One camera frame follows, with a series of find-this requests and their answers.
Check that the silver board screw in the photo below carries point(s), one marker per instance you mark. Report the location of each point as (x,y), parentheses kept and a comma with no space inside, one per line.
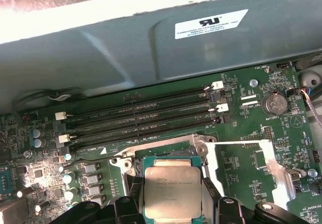
(27,154)
(253,83)
(312,173)

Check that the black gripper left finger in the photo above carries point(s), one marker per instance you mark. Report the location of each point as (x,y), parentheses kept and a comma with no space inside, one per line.
(125,211)

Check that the white case sticker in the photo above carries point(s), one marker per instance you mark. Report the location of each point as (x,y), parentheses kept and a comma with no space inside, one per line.
(211,30)

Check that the silver CPU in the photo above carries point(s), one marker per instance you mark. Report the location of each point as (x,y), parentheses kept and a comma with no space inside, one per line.
(171,186)

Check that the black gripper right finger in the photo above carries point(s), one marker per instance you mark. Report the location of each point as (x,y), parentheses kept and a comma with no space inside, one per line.
(229,211)

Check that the RAM slot white clips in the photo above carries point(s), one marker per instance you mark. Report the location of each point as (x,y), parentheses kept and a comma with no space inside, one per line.
(138,102)
(138,124)

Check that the blue capacitor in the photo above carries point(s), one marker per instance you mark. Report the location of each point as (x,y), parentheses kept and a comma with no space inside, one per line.
(37,143)
(37,133)

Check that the metal locking lever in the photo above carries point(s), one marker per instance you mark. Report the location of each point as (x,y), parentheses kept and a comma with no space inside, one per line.
(93,160)

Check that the coin cell battery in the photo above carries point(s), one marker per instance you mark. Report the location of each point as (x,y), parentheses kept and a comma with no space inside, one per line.
(274,103)

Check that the CPU socket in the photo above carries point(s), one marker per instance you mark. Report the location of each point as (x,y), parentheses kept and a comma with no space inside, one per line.
(163,153)

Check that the green motherboard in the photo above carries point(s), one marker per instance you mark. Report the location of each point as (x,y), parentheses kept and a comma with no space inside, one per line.
(251,123)

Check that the internal USB port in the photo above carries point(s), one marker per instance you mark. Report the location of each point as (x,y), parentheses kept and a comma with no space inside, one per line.
(296,176)

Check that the black PC case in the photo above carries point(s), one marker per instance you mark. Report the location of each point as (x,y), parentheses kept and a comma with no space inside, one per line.
(75,63)

